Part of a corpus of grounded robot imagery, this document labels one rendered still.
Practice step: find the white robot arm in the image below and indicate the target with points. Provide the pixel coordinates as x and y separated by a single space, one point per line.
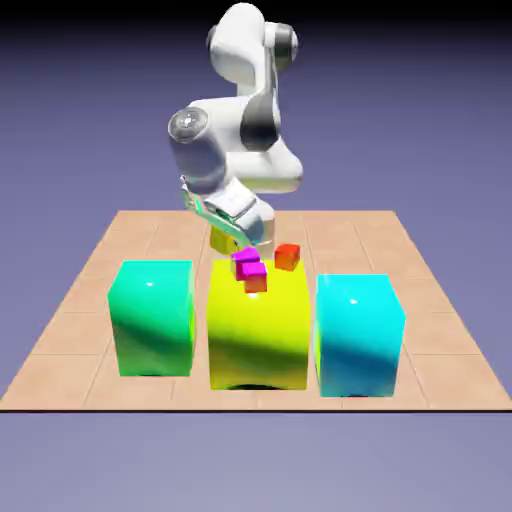
236 132

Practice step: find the large green box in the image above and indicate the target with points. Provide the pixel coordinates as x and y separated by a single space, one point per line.
152 316

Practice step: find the small orange cube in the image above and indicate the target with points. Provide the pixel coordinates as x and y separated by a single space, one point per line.
256 284

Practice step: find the small magenta cube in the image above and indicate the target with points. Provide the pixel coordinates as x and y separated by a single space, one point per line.
244 254
251 270

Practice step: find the small red cube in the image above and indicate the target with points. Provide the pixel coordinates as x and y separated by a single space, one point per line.
287 256

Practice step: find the large cyan box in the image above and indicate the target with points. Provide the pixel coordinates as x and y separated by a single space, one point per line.
358 336

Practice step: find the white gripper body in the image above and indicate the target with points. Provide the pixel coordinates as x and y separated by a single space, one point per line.
248 228

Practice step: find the large yellow box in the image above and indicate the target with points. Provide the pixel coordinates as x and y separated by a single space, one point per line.
258 336

